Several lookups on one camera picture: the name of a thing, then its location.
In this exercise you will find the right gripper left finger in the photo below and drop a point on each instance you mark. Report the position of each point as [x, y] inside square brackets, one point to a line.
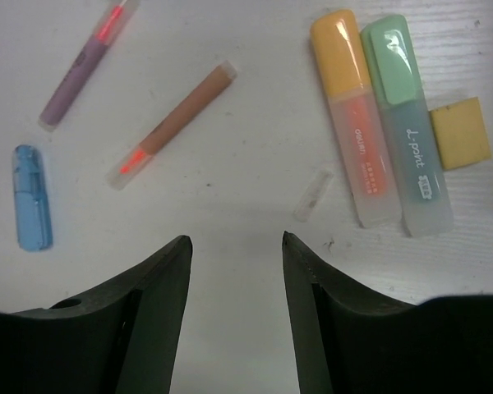
[118, 337]

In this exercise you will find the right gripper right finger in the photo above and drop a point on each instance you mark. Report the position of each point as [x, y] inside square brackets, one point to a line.
[348, 338]

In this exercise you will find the clear pen cap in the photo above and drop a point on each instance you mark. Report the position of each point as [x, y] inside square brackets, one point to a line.
[313, 195]

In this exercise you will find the blue correction tape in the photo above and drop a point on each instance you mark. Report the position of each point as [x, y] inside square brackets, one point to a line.
[33, 220]

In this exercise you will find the green highlighter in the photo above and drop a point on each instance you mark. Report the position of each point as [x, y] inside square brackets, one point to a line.
[406, 122]

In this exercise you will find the brown pen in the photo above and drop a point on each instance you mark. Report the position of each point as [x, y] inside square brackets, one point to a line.
[215, 83]

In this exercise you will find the yellow eraser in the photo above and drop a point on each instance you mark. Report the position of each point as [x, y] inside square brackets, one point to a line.
[460, 134]

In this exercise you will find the orange highlighter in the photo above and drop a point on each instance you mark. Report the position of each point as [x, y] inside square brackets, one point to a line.
[346, 81]

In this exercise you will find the purple pen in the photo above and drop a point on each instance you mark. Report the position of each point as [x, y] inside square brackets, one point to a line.
[108, 28]

